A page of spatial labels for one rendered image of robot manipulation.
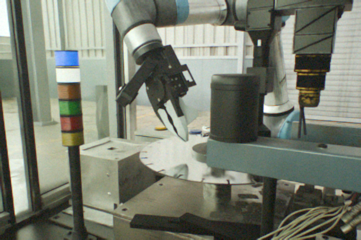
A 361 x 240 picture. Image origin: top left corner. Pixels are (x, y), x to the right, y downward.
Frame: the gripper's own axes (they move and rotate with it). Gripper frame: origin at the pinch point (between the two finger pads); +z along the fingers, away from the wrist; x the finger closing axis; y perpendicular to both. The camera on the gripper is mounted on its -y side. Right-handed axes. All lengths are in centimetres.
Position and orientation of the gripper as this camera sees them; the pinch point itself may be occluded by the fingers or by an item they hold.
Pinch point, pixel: (181, 137)
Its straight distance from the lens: 62.3
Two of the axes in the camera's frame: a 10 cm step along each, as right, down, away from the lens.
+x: -4.5, 3.3, 8.3
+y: 7.8, -3.1, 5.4
